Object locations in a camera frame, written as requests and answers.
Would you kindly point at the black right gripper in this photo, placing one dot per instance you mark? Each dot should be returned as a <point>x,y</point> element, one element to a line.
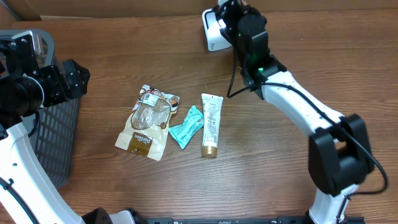
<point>247,9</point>

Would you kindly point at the white tube with gold cap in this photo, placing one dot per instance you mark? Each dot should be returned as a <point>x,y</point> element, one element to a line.
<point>212,105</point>

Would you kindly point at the mint green wipes packet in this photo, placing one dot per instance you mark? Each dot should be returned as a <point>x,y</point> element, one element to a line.
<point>192,123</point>

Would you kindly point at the brown clear snack bag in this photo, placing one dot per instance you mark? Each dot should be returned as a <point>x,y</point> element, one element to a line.
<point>147,127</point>

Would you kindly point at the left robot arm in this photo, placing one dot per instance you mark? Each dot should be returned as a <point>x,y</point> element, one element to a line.
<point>28,194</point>

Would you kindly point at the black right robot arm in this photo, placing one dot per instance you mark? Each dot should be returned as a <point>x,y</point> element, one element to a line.
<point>339,153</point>

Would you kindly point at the white barcode scanner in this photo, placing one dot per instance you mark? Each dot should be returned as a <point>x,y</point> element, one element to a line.
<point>215,41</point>

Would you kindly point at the grey plastic mesh basket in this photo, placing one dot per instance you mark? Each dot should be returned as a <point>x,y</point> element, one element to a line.
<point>48,108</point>

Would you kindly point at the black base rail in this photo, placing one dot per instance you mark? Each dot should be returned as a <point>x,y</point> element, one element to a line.
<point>278,220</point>

